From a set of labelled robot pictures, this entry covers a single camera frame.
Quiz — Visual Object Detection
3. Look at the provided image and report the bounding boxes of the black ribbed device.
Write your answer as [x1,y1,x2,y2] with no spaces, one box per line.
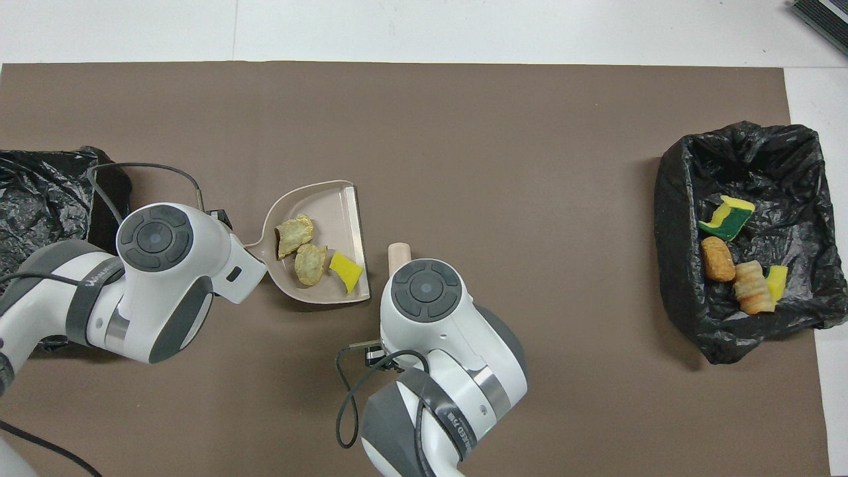
[790,0,848,56]

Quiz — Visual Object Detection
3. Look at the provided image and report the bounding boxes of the brown crusty bread piece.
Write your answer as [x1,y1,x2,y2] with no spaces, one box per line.
[702,237,737,283]

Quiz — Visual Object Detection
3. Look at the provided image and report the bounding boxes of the black bag lined bin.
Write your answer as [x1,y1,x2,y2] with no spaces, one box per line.
[0,146,133,352]
[654,121,848,365]

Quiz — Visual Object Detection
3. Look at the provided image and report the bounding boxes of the L-shaped green yellow sponge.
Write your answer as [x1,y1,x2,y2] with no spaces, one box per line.
[698,195,756,242]

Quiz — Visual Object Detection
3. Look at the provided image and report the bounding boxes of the green yellow sponge chunk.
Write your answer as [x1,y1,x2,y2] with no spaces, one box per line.
[765,265,789,304]

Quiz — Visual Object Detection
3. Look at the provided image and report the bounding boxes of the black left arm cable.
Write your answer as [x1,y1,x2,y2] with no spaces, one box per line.
[0,162,206,477]

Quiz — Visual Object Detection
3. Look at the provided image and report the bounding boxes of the striped orange bread roll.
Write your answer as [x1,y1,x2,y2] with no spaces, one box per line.
[733,260,776,315]

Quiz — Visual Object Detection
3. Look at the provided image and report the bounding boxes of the brown paper table mat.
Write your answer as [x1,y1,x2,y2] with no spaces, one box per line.
[0,62,832,477]

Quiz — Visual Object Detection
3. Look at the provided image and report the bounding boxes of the beige plastic dustpan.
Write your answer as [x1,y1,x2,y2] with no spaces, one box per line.
[243,180,372,305]

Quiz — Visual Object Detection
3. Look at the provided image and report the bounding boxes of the plain yellow sponge piece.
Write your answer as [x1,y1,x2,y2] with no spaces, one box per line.
[329,251,364,294]

